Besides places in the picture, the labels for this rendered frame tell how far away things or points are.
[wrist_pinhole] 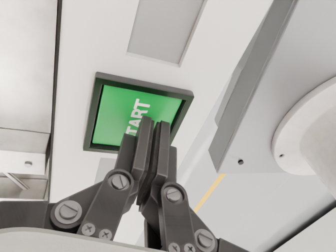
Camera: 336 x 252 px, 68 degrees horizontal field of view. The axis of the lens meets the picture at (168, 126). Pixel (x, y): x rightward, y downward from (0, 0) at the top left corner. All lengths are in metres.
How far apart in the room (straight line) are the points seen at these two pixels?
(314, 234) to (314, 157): 3.05
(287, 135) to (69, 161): 0.28
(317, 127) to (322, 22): 0.13
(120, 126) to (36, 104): 0.12
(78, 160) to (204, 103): 0.09
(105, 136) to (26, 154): 0.12
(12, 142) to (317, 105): 0.34
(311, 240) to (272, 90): 3.18
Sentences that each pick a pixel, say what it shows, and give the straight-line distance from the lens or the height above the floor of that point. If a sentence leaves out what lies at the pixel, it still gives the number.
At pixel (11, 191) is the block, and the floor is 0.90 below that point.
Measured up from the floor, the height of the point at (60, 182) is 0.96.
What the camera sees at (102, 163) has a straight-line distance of 0.19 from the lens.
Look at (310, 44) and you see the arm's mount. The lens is 0.31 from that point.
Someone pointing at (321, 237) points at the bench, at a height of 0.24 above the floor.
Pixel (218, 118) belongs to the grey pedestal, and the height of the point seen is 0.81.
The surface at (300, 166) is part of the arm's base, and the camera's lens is 0.44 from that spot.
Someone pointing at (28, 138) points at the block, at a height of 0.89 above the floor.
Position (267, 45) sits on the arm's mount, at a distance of 0.30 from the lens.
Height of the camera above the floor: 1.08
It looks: 46 degrees down
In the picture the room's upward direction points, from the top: 167 degrees clockwise
